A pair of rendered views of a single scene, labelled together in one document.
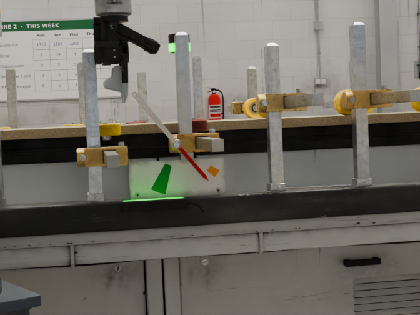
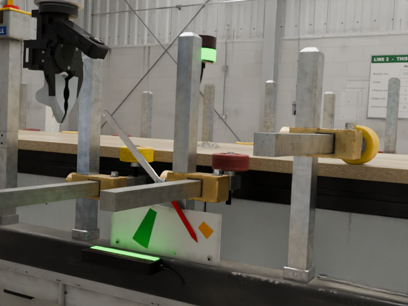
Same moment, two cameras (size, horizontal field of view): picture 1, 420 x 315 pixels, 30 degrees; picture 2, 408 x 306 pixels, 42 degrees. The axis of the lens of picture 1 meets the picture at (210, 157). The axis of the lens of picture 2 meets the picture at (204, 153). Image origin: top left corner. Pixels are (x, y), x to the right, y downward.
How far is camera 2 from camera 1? 1.47 m
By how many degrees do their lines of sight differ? 38
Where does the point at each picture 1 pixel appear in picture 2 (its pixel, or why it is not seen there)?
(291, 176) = (378, 254)
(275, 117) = (302, 165)
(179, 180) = (164, 234)
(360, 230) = not seen: outside the picture
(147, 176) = (130, 221)
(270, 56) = (304, 68)
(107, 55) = (36, 58)
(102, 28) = (39, 23)
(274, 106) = not seen: hidden behind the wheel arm
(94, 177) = (80, 209)
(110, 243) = (97, 292)
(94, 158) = not seen: hidden behind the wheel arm
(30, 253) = (28, 280)
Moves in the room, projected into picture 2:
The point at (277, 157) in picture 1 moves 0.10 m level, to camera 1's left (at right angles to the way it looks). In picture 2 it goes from (299, 227) to (251, 219)
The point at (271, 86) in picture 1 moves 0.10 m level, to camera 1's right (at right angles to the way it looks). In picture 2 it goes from (300, 115) to (356, 117)
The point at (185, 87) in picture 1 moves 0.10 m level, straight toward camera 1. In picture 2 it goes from (183, 108) to (149, 106)
